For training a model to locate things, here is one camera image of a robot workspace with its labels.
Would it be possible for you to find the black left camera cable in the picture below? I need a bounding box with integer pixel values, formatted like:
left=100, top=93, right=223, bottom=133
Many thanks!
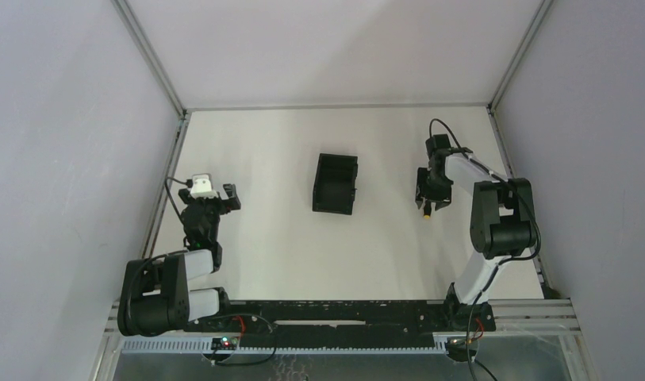
left=164, top=176, right=193, bottom=225

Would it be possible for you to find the black and yellow screwdriver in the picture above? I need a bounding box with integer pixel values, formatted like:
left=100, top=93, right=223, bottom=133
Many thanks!
left=423, top=202, right=432, bottom=219

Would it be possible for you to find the slotted grey cable duct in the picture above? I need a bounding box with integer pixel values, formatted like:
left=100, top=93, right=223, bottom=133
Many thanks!
left=121, top=337, right=446, bottom=355

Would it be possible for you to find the black plastic bin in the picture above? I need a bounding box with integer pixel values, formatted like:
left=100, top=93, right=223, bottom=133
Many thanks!
left=312, top=153, right=358, bottom=215

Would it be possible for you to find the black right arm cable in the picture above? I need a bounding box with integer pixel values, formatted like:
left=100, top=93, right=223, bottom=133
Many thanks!
left=428, top=117, right=543, bottom=381

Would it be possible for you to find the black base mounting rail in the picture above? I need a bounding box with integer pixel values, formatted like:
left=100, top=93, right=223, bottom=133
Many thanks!
left=185, top=300, right=497, bottom=348

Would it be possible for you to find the left control circuit board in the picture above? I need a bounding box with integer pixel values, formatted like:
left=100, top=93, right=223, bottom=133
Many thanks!
left=210, top=337, right=240, bottom=352

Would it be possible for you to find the control circuit board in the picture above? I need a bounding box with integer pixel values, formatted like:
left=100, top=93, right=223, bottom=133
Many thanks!
left=445, top=338, right=478, bottom=363
left=210, top=337, right=240, bottom=352

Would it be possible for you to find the right control circuit board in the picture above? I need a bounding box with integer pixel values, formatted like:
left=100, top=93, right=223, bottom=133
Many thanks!
left=445, top=338, right=478, bottom=363

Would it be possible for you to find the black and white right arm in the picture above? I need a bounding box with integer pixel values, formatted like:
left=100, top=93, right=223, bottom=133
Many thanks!
left=415, top=148, right=540, bottom=317

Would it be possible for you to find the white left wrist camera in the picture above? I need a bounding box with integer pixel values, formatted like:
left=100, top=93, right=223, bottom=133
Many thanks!
left=190, top=173, right=219, bottom=199

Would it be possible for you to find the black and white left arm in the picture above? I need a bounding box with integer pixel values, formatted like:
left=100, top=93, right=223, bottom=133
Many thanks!
left=117, top=179, right=241, bottom=337

